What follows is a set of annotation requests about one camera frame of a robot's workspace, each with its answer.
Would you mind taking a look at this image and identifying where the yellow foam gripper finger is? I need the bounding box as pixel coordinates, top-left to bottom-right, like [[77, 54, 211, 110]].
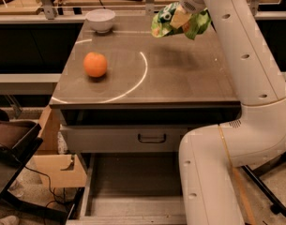
[[170, 6, 191, 29]]

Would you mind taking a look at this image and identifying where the green rice chip bag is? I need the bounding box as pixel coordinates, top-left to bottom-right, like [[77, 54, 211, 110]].
[[151, 2, 211, 39]]

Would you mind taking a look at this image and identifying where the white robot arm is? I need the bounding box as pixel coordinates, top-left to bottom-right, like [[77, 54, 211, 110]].
[[179, 0, 286, 225]]

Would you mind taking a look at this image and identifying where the grey drawer cabinet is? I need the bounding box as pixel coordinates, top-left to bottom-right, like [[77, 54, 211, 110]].
[[49, 13, 244, 225]]

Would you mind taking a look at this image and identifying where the closed grey middle drawer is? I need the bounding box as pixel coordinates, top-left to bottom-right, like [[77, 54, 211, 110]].
[[60, 126, 188, 153]]

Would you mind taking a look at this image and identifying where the open grey bottom drawer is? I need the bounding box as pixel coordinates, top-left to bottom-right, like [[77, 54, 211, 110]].
[[67, 152, 186, 225]]

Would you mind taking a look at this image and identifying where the white ceramic bowl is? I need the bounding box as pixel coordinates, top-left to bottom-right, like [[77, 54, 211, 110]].
[[85, 8, 115, 33]]

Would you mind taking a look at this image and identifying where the orange fruit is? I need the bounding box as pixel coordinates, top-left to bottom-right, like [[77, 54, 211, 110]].
[[83, 52, 108, 78]]

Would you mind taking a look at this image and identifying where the cardboard box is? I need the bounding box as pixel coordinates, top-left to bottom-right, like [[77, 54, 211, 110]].
[[34, 106, 87, 188]]

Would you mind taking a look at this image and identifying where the black stand leg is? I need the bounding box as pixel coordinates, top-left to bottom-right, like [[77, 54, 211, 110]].
[[242, 152, 286, 217]]

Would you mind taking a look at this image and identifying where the black floor cable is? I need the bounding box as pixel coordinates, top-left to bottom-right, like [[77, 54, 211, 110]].
[[23, 164, 75, 208]]

